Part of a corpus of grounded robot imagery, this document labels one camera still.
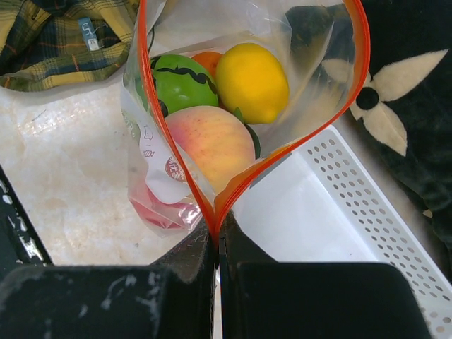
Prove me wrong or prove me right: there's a yellow lemon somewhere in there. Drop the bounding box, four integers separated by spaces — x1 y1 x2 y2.
215 42 290 124

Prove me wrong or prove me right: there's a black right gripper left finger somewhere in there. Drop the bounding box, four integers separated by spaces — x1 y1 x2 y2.
1 222 216 338

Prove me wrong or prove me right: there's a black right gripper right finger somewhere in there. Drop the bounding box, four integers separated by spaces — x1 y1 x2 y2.
219 214 431 338

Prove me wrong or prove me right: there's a clear zip bag orange zipper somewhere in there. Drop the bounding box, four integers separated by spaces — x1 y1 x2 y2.
121 1 370 235

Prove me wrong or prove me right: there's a black floral plush pillow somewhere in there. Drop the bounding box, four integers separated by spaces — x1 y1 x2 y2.
350 1 451 254

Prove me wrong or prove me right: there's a white perforated plastic basket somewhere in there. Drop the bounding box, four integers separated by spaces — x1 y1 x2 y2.
232 127 451 338

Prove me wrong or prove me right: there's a dark green avocado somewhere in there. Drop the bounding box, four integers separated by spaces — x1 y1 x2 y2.
233 107 261 159

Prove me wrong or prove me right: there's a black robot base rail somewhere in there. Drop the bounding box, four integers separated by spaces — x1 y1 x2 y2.
0 171 52 279

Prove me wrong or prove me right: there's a red apple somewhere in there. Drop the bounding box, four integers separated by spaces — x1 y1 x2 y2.
129 184 202 230

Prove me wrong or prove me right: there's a green striped toy melon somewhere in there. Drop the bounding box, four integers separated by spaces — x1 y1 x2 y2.
150 54 219 117

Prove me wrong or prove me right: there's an orange tangerine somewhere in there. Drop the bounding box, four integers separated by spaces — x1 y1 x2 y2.
191 51 223 80

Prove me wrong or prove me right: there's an orange peach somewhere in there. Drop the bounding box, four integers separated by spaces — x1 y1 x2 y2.
165 105 256 194

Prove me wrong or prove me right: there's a yellow black plaid shirt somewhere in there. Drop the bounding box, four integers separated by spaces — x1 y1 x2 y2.
1 1 140 92

